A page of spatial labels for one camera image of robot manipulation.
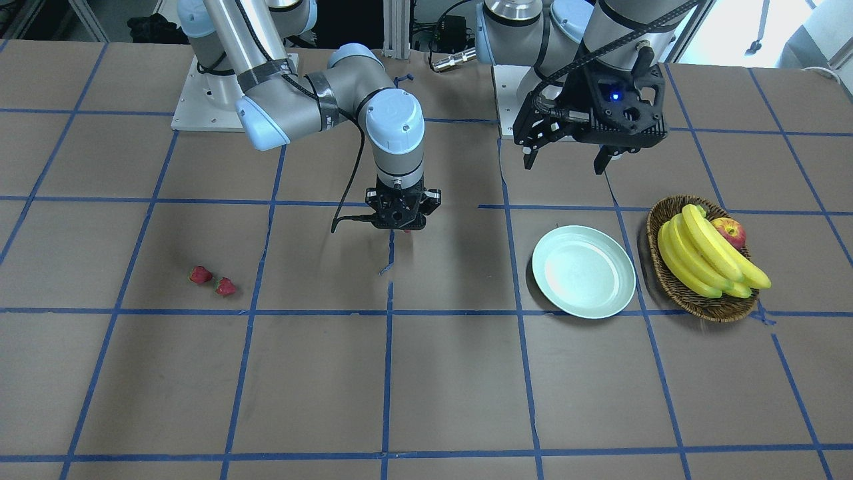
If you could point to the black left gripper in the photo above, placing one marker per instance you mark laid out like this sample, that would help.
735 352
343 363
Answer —
572 93

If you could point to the brown wicker basket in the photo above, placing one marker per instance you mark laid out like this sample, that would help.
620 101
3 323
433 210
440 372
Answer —
664 285

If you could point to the red apple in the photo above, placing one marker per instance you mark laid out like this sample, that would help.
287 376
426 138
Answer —
731 230

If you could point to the yellow banana bunch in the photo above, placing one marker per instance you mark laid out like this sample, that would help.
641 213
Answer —
703 260

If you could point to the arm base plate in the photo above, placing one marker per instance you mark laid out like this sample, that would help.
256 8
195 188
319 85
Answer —
212 102
511 85

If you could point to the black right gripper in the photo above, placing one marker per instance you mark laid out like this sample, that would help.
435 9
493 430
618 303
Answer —
432 198

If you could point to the light green round plate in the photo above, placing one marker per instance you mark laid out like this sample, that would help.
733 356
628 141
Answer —
583 272

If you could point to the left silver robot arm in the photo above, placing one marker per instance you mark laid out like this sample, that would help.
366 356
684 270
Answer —
558 37

